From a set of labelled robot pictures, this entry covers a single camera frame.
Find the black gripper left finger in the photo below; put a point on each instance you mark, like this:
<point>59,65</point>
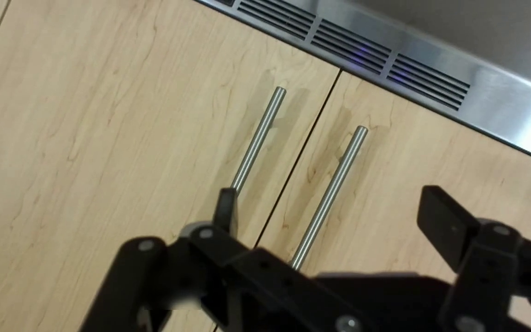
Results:
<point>142,282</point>

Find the stainless steel range hood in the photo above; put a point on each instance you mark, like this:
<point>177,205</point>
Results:
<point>461,66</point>

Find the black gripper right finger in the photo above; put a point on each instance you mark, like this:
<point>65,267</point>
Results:
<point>480,269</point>

